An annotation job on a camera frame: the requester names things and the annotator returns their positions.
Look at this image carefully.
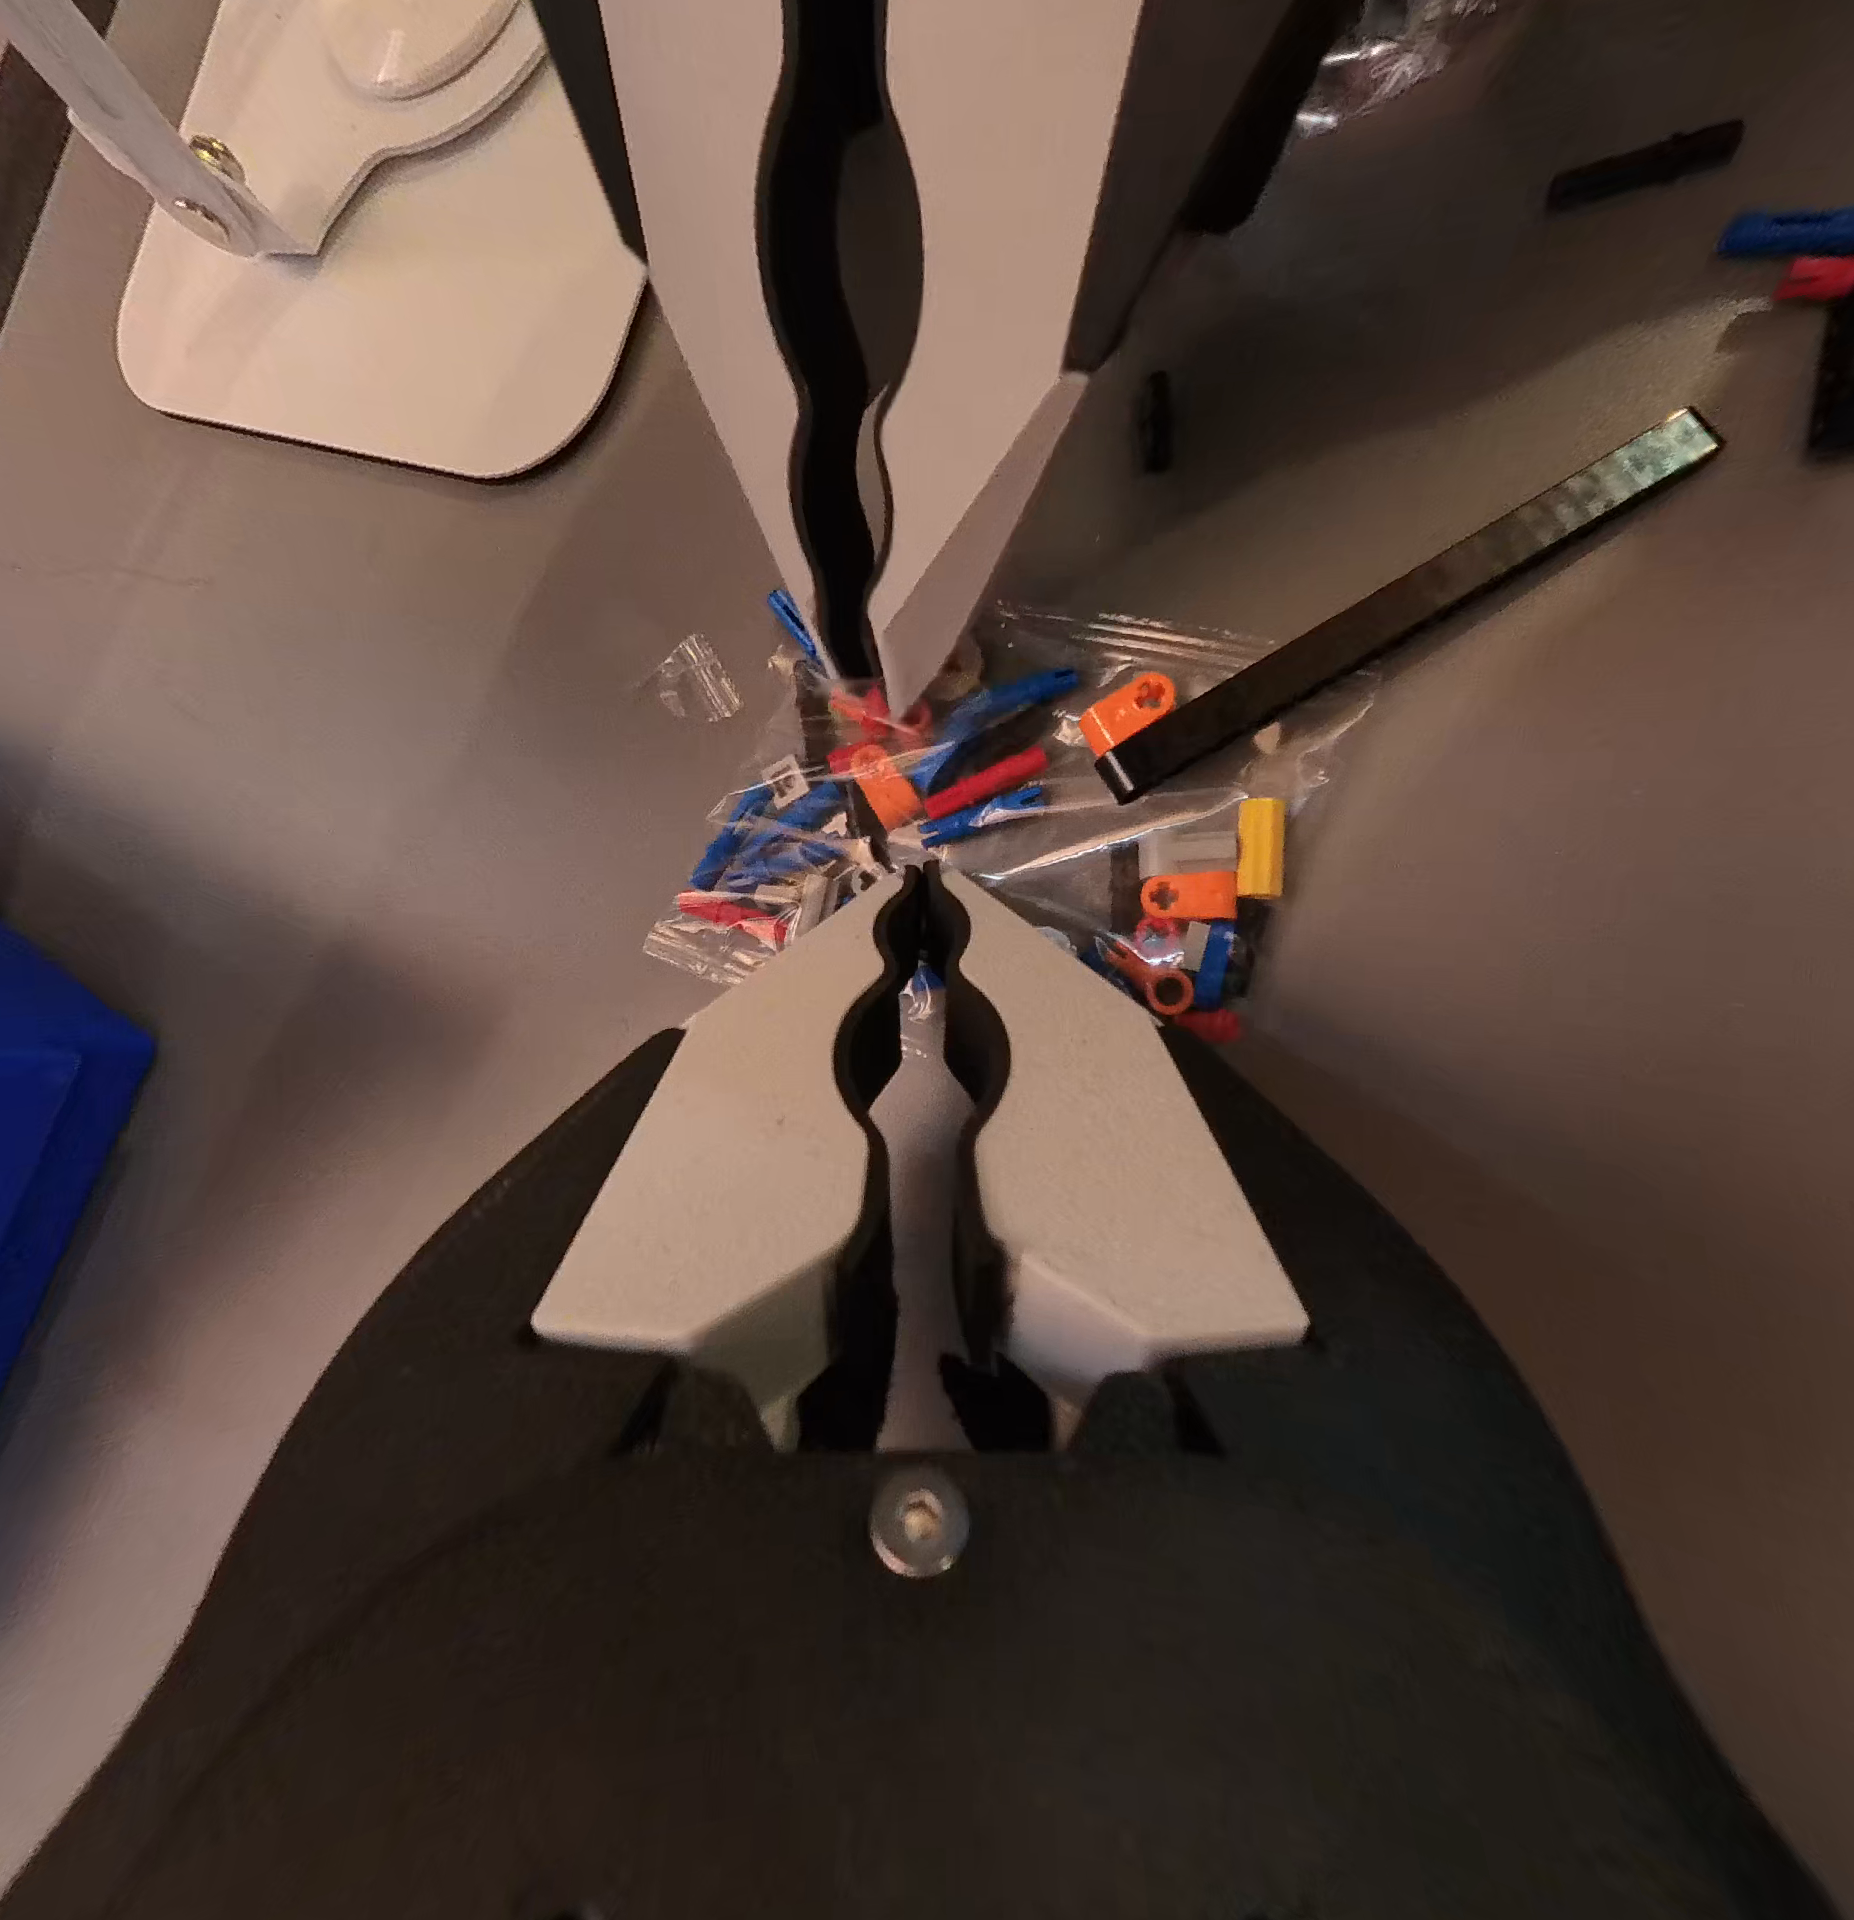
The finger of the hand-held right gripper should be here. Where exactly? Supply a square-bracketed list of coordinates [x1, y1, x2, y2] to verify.
[853, 0, 1244, 701]
[596, 0, 878, 680]

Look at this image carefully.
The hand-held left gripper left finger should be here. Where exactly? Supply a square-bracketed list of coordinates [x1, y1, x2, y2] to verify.
[529, 870, 924, 1452]

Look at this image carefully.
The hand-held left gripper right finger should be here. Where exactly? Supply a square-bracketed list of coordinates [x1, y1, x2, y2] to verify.
[938, 867, 1311, 1421]

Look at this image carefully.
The clear bag of lego pieces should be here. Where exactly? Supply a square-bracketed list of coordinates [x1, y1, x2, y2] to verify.
[643, 588, 1382, 1052]

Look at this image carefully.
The black lego axle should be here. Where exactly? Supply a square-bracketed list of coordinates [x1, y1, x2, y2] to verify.
[1546, 119, 1746, 209]

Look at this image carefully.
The long black lego beam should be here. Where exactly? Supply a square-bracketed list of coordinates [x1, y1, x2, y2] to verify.
[1096, 407, 1722, 808]

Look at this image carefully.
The black lego assembly with pins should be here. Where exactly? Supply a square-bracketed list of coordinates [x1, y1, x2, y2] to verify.
[1719, 198, 1854, 461]

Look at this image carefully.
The crumpled clear plastic wrapper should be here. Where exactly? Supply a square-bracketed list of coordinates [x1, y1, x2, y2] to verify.
[1294, 0, 1498, 128]

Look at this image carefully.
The white stand base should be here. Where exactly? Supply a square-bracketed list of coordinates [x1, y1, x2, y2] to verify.
[117, 0, 651, 481]

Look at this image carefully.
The small clear plastic piece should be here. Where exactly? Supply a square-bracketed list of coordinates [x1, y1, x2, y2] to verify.
[643, 632, 743, 726]

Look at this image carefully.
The blue plastic box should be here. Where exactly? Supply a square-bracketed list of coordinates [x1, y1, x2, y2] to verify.
[0, 895, 159, 1478]

